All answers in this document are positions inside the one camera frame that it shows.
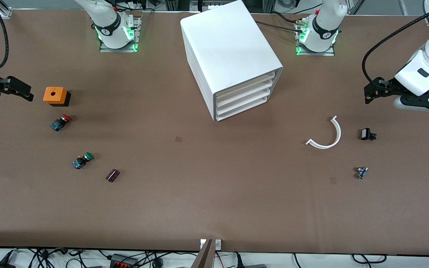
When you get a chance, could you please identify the white plastic drawer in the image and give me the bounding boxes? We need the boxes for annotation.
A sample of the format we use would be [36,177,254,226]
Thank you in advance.
[214,71,277,100]
[215,81,275,108]
[216,89,273,115]
[216,95,269,122]

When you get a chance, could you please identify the red push button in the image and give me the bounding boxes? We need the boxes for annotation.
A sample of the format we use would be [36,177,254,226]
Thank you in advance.
[50,114,72,132]

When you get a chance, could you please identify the green push button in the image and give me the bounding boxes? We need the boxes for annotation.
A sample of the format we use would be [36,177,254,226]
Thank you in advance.
[72,152,94,170]

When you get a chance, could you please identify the white drawer cabinet shell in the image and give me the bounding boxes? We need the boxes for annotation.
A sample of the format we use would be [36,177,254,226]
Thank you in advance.
[180,0,284,122]

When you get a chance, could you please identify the orange box with hole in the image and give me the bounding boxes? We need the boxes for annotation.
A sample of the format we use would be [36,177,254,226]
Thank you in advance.
[43,87,71,107]

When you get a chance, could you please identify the white curved plastic strip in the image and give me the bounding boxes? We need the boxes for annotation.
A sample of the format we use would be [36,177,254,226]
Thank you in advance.
[305,115,342,150]

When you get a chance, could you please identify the black power strip red switches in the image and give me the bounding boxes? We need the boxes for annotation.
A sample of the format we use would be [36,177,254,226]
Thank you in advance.
[109,253,139,268]

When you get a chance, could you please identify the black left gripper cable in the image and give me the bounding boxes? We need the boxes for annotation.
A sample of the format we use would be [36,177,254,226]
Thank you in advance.
[362,2,429,82]

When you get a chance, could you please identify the aluminium table corner bracket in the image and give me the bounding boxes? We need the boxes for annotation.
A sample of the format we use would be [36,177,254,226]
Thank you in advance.
[0,0,13,19]

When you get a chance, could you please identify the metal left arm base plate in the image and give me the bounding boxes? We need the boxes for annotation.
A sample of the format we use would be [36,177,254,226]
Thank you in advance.
[295,19,336,57]

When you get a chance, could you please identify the thick black base cable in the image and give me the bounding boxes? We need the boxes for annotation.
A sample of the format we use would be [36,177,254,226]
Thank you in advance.
[255,20,305,33]

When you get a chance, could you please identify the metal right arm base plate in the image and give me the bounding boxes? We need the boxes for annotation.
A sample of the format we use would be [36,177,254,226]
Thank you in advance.
[99,16,142,53]

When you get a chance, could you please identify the black looped floor cable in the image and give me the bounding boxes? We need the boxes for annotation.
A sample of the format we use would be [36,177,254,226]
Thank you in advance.
[352,254,387,265]

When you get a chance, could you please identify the white metal bracket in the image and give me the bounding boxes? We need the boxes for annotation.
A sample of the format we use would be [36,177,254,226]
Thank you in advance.
[200,239,222,250]

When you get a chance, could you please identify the brown camera stand pole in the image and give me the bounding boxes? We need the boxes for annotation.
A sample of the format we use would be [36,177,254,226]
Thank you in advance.
[191,239,215,268]

